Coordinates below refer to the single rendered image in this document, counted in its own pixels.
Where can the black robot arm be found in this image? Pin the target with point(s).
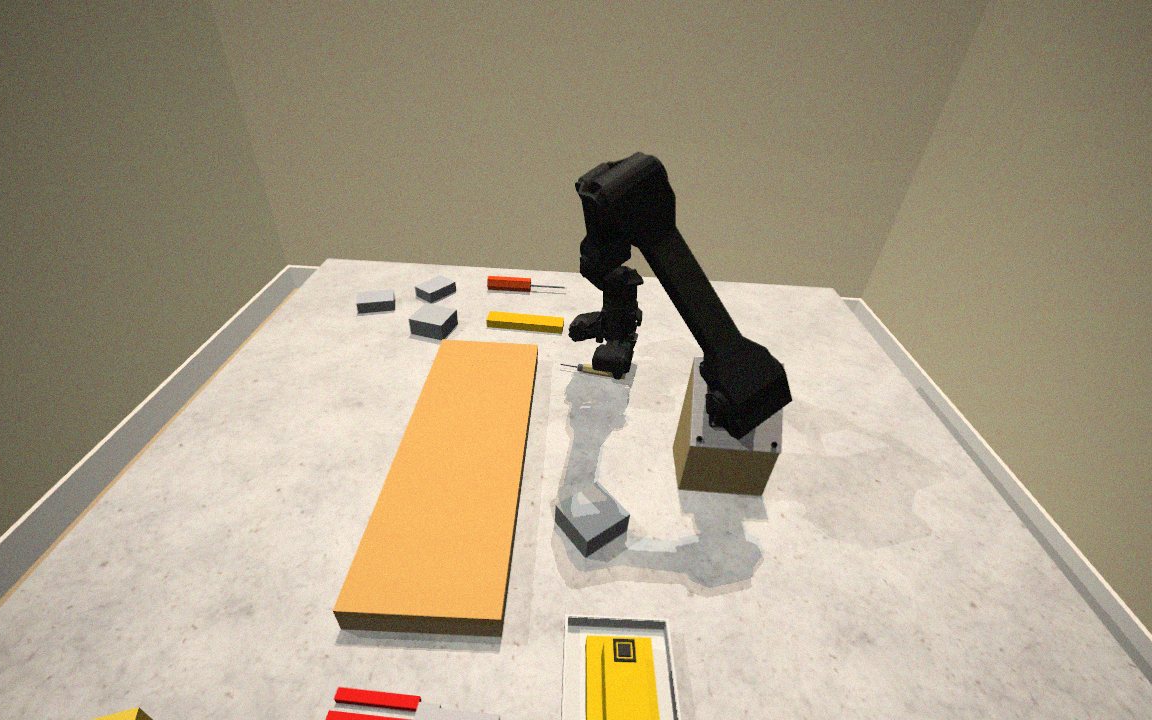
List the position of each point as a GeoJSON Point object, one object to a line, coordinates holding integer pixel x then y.
{"type": "Point", "coordinates": [631, 202]}

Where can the orange rectangular panel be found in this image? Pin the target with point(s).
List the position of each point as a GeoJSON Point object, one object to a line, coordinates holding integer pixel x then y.
{"type": "Point", "coordinates": [436, 554]}

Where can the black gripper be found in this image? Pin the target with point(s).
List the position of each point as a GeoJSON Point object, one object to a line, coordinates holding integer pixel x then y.
{"type": "Point", "coordinates": [619, 329]}

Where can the white open rectangular tray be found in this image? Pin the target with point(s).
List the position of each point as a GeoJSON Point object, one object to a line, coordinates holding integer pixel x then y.
{"type": "Point", "coordinates": [578, 627]}

